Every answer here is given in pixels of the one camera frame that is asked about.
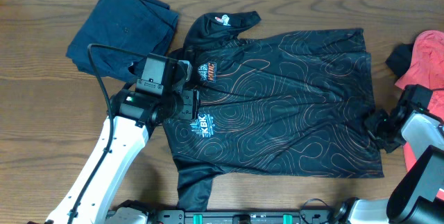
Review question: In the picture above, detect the black orange patterned jersey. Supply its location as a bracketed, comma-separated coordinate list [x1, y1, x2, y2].
[164, 11, 383, 212]

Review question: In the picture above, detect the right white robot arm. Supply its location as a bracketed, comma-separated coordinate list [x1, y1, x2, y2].
[336, 85, 443, 224]

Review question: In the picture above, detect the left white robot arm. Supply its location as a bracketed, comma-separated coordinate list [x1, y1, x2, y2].
[45, 89, 200, 224]

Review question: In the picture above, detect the black garment under red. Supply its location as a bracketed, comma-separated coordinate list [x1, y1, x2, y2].
[385, 44, 413, 78]

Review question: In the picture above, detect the red mesh garment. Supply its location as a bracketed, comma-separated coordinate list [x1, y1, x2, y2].
[395, 30, 444, 200]

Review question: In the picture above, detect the folded navy blue garment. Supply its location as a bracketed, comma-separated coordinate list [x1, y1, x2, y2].
[66, 0, 178, 82]

